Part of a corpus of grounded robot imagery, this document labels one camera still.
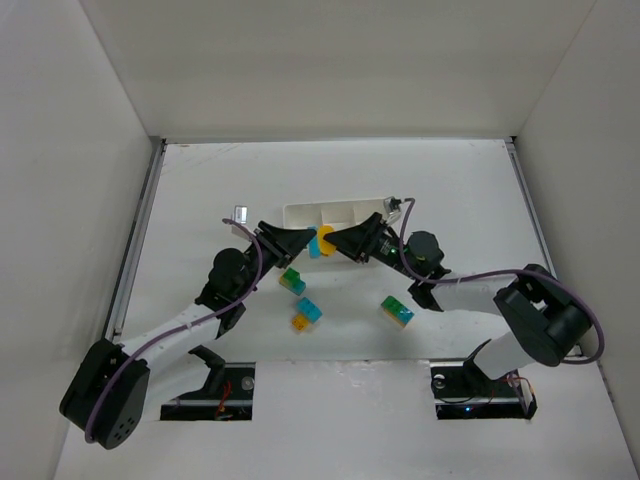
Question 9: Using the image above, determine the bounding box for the yellow round lego piece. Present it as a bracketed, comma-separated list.
[317, 225, 337, 256]

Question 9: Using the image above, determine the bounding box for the blue long lego brick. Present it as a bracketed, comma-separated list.
[307, 226, 322, 259]

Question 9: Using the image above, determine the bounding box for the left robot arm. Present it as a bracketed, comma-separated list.
[59, 222, 315, 450]

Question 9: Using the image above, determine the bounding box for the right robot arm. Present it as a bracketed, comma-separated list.
[324, 213, 596, 386]

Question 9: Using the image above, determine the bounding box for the white divided container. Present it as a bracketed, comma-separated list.
[283, 198, 390, 230]

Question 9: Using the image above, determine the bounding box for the orange lego brick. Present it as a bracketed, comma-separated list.
[291, 314, 313, 333]

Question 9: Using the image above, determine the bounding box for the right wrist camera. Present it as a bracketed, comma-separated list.
[383, 196, 404, 224]

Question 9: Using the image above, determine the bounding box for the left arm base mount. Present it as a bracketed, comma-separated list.
[159, 346, 256, 422]

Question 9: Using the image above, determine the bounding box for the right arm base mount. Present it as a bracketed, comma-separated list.
[430, 341, 538, 421]

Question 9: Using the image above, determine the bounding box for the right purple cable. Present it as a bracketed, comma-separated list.
[397, 197, 607, 361]

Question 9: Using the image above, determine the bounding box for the purple cable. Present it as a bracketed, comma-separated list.
[83, 217, 266, 445]
[397, 197, 607, 361]

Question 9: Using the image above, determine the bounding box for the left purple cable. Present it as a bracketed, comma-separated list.
[83, 217, 266, 445]

